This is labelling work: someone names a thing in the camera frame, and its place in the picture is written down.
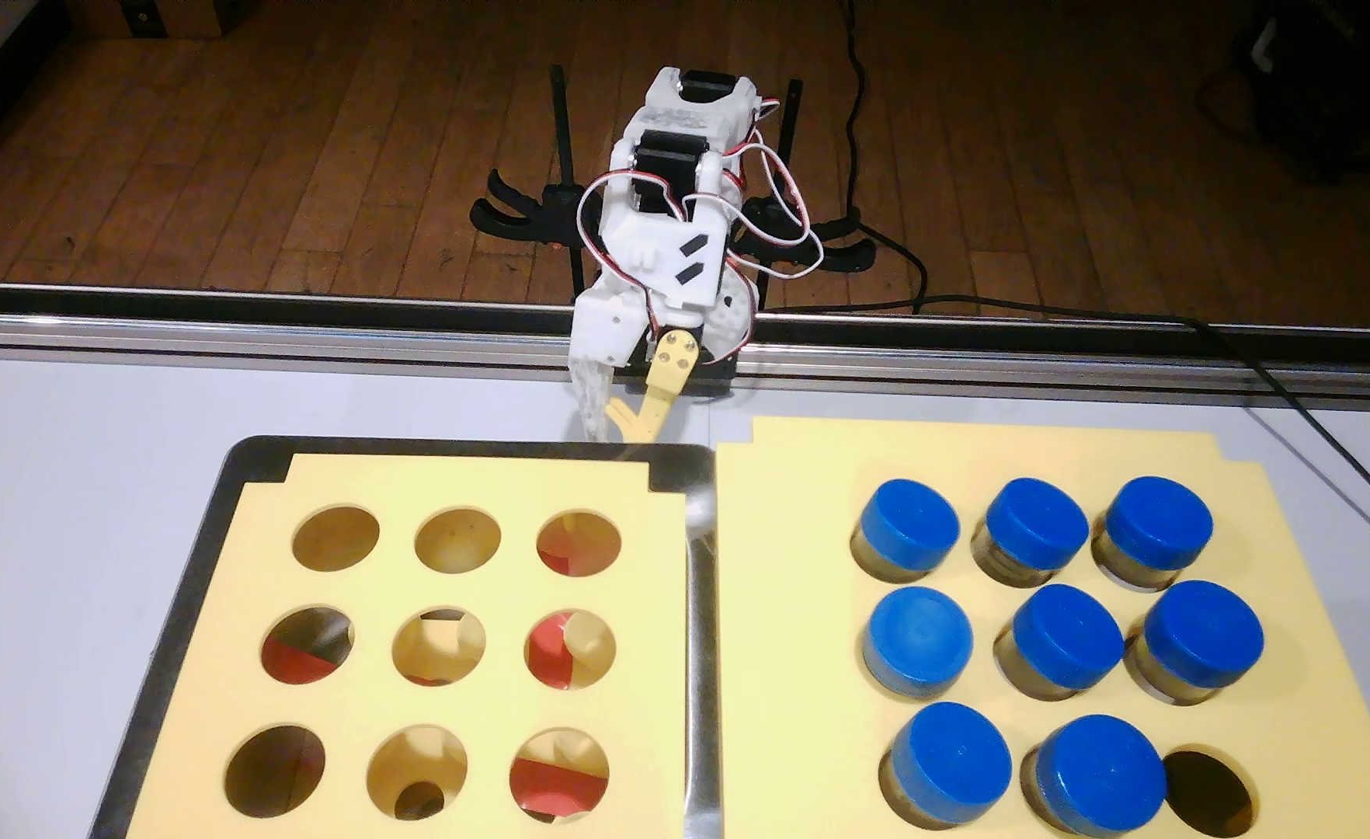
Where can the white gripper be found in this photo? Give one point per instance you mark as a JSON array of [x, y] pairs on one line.
[[606, 335]]

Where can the blue capped test tube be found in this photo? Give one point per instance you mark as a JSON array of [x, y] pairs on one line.
[[1201, 633], [1038, 522], [1104, 771], [918, 639], [951, 760], [1160, 522], [1064, 635], [910, 524]]

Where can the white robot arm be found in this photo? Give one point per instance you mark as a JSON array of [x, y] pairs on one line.
[[691, 117]]

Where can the black bar clamp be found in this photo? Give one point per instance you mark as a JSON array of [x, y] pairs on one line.
[[563, 210], [842, 247]]

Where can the black metal tray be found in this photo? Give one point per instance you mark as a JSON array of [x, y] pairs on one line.
[[701, 653]]

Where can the large yellow foam rack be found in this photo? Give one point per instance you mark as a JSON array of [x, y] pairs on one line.
[[790, 653]]

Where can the yellow foam rack in tray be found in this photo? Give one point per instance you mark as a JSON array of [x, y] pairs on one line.
[[644, 699]]

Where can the dark bulky object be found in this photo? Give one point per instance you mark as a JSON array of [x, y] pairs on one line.
[[1337, 82]]

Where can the aluminium table edge rail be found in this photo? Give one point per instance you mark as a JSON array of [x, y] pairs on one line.
[[114, 332]]

